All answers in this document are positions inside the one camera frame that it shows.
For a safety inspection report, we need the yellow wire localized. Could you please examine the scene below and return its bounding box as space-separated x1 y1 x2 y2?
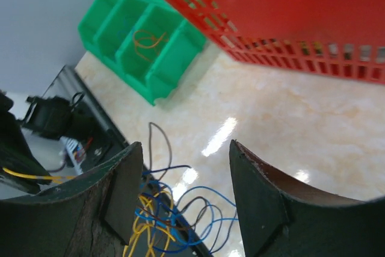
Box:
2 166 177 257

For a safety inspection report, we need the red plastic shopping basket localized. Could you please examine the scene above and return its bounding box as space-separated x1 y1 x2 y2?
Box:
166 0 384 83

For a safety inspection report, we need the brown wire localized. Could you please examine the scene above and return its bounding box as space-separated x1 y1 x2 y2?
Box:
137 122 223 255

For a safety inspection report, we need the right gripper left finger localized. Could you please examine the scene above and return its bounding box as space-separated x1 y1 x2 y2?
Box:
1 142 143 256

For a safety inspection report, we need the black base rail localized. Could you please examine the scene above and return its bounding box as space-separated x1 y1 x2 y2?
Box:
44 66 211 256

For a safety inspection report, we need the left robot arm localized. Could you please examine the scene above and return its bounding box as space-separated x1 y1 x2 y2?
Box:
1 91 96 194

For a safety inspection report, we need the green compartment tray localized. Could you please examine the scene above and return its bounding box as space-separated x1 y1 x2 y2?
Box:
78 0 206 105

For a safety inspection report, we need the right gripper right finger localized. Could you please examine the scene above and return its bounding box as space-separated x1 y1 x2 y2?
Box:
229 140 384 256

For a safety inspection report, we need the orange wire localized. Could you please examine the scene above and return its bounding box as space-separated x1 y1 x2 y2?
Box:
132 29 169 63

